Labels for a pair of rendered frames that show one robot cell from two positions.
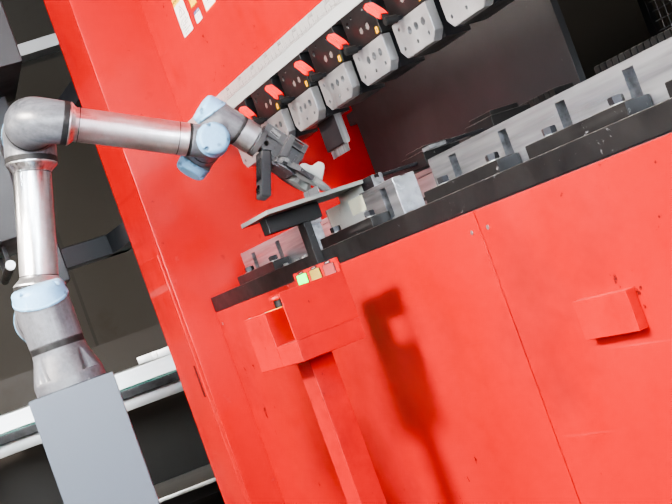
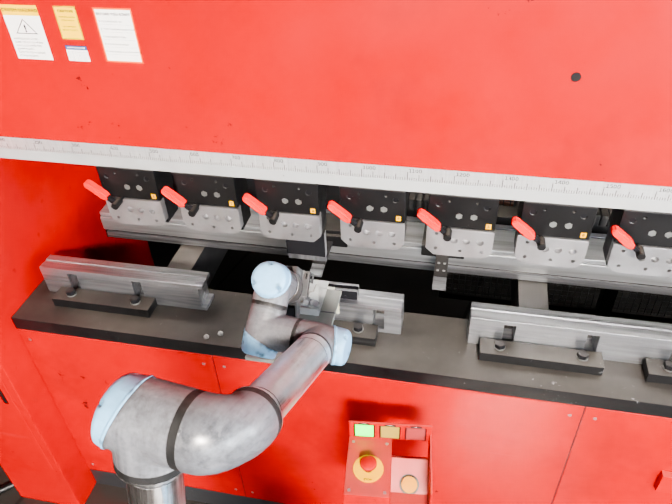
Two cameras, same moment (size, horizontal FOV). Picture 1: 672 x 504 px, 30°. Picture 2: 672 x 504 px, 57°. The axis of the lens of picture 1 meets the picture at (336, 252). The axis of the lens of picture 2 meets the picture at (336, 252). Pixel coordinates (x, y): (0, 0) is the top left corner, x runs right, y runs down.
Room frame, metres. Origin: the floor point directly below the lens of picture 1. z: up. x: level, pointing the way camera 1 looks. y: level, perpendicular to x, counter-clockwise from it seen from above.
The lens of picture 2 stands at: (2.25, 0.82, 2.10)
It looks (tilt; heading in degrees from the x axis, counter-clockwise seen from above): 39 degrees down; 309
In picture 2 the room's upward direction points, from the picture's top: 3 degrees counter-clockwise
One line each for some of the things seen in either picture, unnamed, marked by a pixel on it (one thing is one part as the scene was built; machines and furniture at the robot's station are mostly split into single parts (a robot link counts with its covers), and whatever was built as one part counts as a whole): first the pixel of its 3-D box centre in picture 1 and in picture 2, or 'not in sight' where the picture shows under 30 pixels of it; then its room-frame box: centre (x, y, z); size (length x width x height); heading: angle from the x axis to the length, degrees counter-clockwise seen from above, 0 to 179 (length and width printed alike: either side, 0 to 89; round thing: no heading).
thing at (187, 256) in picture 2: not in sight; (212, 236); (3.65, -0.25, 0.81); 0.64 x 0.08 x 0.14; 115
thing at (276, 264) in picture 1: (263, 271); (104, 301); (3.60, 0.21, 0.89); 0.30 x 0.05 x 0.03; 25
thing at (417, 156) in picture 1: (406, 163); (325, 243); (3.14, -0.24, 1.01); 0.26 x 0.12 x 0.05; 115
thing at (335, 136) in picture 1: (335, 136); (306, 245); (3.08, -0.10, 1.13); 0.10 x 0.02 x 0.10; 25
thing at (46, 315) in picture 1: (45, 312); not in sight; (2.67, 0.63, 0.94); 0.13 x 0.12 x 0.14; 18
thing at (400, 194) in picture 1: (373, 210); (331, 305); (3.03, -0.12, 0.92); 0.39 x 0.06 x 0.10; 25
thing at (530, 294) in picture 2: not in sight; (527, 268); (2.70, -0.70, 0.81); 0.64 x 0.08 x 0.14; 115
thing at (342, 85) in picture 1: (345, 66); (375, 209); (2.92, -0.17, 1.26); 0.15 x 0.09 x 0.17; 25
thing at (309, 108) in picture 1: (312, 90); (292, 202); (3.10, -0.08, 1.26); 0.15 x 0.09 x 0.17; 25
